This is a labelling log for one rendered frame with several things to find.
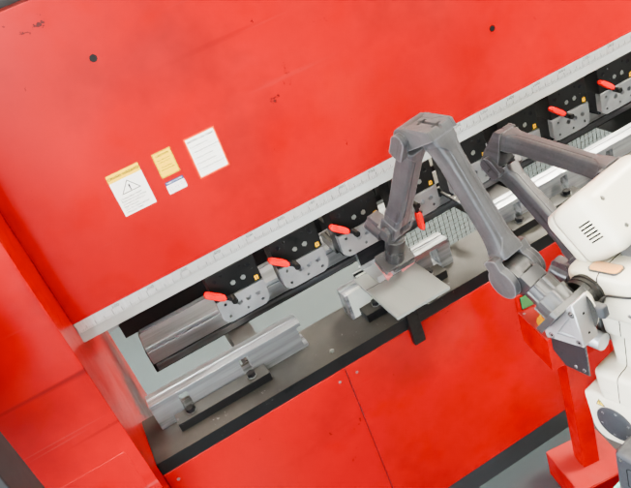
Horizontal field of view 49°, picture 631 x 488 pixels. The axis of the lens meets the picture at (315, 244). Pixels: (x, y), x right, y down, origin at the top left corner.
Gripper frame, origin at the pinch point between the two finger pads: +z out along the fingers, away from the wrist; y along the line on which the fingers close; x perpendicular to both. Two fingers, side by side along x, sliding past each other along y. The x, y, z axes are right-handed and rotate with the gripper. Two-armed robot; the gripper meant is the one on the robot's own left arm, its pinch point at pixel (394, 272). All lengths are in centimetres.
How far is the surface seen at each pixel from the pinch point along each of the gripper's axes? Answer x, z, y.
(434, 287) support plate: 12.6, -5.2, -4.9
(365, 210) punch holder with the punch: -15.4, -14.1, -0.1
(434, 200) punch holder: -11.0, -7.0, -22.1
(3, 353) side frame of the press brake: -8, -45, 98
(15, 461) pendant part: 22, -56, 100
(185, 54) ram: -44, -69, 31
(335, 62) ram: -36, -53, -5
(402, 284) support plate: 5.0, -1.2, 0.7
